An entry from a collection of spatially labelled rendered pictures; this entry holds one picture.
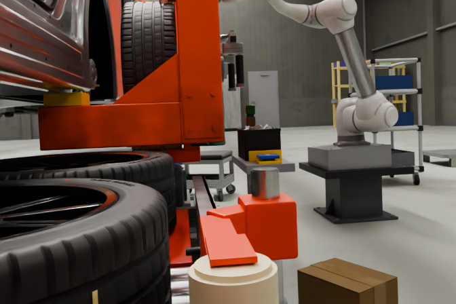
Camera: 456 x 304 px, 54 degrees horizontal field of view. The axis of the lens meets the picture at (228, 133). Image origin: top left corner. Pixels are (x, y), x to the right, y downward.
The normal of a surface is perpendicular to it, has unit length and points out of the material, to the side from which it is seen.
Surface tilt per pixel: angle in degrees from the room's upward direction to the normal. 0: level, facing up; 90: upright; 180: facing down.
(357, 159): 90
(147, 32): 65
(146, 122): 90
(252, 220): 90
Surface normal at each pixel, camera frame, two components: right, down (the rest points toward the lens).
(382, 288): 0.58, 0.01
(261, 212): 0.11, 0.04
